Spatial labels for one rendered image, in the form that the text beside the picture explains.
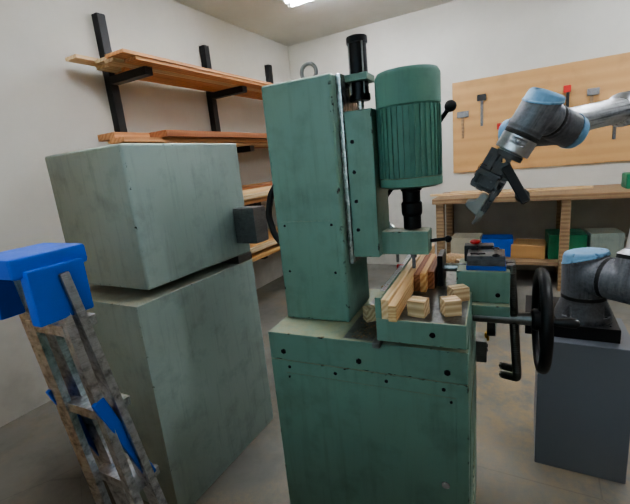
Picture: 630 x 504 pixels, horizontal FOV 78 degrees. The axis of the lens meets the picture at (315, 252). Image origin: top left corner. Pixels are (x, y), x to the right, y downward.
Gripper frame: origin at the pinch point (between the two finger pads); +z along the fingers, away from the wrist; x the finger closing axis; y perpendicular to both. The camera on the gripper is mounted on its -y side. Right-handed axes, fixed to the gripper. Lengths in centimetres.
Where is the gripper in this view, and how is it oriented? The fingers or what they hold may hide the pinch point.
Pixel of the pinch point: (477, 221)
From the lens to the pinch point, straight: 121.7
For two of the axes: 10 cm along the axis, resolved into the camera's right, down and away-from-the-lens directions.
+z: -3.8, 8.4, 4.0
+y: -8.3, -4.9, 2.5
